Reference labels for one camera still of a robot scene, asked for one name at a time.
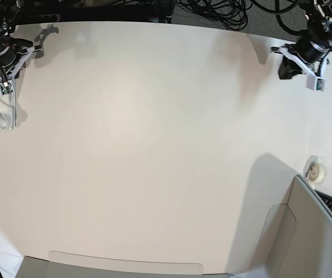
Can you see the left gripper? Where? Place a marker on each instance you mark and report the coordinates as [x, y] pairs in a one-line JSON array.
[[299, 58]]

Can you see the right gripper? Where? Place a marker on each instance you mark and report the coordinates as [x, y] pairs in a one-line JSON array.
[[13, 54]]

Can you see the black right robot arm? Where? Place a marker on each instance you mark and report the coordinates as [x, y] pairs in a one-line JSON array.
[[9, 14]]

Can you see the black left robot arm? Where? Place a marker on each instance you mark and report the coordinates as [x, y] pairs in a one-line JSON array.
[[319, 22]]

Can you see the white tape roll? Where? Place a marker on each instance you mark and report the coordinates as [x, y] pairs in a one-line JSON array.
[[314, 171]]

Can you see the beige cardboard box right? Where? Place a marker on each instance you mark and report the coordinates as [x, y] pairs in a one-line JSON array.
[[288, 238]]

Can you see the beige cardboard box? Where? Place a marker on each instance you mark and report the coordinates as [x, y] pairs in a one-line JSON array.
[[61, 264], [288, 238]]

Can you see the beige cardboard box bottom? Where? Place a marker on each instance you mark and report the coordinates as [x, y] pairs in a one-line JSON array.
[[61, 264]]

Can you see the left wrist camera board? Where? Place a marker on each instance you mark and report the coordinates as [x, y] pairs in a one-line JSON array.
[[315, 83]]

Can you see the black cable pile floor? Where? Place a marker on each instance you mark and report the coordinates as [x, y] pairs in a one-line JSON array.
[[232, 14]]

